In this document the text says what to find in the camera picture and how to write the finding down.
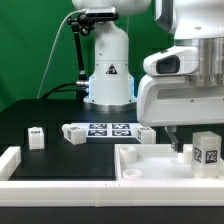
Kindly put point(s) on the white U-shaped fence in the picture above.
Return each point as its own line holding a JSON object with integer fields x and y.
{"x": 123, "y": 192}

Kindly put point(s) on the grey camera on mount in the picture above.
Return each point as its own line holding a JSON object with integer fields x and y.
{"x": 102, "y": 14}

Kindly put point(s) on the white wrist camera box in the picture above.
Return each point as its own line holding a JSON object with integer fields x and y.
{"x": 177, "y": 60}

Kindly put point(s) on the white square table top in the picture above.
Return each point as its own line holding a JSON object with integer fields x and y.
{"x": 153, "y": 161}

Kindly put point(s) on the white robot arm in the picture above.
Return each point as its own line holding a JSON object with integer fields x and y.
{"x": 118, "y": 63}

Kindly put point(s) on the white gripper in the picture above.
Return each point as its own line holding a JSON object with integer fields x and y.
{"x": 171, "y": 101}

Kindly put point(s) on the AprilTag marker sheet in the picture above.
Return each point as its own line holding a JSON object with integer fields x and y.
{"x": 109, "y": 129}

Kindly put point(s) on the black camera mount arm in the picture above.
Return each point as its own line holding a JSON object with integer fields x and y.
{"x": 80, "y": 26}

